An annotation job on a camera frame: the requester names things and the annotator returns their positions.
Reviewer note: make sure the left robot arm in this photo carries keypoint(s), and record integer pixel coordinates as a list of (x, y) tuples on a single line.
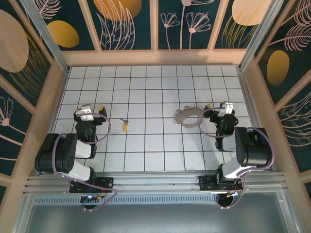
[(81, 150)]

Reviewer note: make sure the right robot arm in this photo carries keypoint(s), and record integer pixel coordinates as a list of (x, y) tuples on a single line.
[(255, 150)]

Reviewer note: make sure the small circuit board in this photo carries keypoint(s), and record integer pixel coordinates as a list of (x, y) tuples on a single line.
[(234, 193), (91, 197)]

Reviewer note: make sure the perforated metal strip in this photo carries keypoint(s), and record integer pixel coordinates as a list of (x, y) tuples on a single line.
[(155, 200)]

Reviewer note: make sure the grey metal sheet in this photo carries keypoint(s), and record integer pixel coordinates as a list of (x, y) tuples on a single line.
[(155, 218)]

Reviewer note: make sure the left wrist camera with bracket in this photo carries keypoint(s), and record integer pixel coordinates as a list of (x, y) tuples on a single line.
[(83, 114)]

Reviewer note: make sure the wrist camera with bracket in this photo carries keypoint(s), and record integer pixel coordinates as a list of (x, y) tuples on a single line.
[(83, 114), (226, 108)]

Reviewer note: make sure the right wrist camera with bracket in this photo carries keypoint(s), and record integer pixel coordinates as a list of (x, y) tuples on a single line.
[(226, 108)]

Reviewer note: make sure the aluminium side rail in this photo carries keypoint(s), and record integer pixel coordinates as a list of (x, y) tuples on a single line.
[(246, 97)]

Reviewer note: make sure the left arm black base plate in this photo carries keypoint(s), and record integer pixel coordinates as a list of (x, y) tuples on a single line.
[(107, 182)]

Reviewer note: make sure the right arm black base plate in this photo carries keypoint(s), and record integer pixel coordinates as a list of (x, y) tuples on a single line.
[(205, 183)]

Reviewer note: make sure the aluminium mounting rail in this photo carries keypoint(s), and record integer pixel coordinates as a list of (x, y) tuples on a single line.
[(155, 182)]

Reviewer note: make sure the aluminium frame post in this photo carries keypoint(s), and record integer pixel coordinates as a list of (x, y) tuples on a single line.
[(47, 36), (258, 36)]

